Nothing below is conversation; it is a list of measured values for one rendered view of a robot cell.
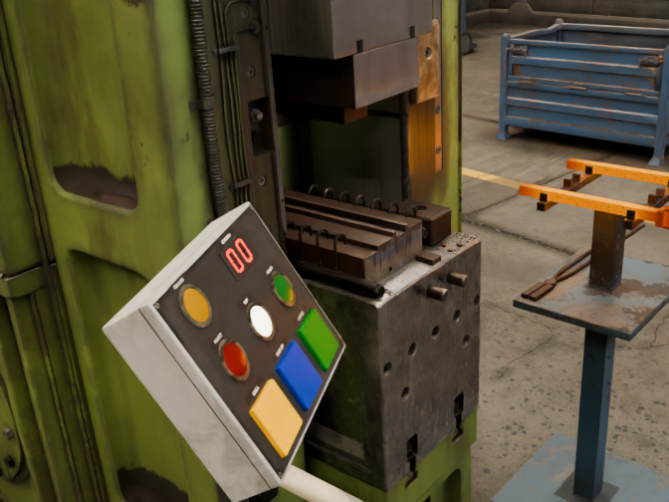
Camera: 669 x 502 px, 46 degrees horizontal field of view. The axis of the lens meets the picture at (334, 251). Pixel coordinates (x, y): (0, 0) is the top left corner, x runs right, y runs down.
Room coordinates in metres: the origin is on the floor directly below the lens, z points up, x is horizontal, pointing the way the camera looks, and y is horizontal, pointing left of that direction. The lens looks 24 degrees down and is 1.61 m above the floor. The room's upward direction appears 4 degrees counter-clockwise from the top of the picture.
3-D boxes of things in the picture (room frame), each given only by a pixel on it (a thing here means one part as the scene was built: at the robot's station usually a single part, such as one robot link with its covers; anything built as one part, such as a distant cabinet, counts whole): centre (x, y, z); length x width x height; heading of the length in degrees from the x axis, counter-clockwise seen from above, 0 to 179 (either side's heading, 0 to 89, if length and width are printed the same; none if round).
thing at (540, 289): (1.95, -0.69, 0.68); 0.60 x 0.04 x 0.01; 134
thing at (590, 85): (5.32, -1.89, 0.36); 1.20 x 0.80 x 0.72; 45
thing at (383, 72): (1.60, 0.04, 1.32); 0.42 x 0.20 x 0.10; 49
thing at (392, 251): (1.60, 0.04, 0.96); 0.42 x 0.20 x 0.09; 49
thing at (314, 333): (1.05, 0.04, 1.01); 0.07 x 0.05 x 0.07; 164
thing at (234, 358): (0.87, 0.13, 1.09); 0.05 x 0.03 x 0.04; 139
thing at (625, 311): (1.80, -0.68, 0.67); 0.40 x 0.30 x 0.02; 137
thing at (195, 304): (0.88, 0.18, 1.16); 0.05 x 0.03 x 0.04; 139
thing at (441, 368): (1.65, 0.01, 0.69); 0.56 x 0.38 x 0.45; 49
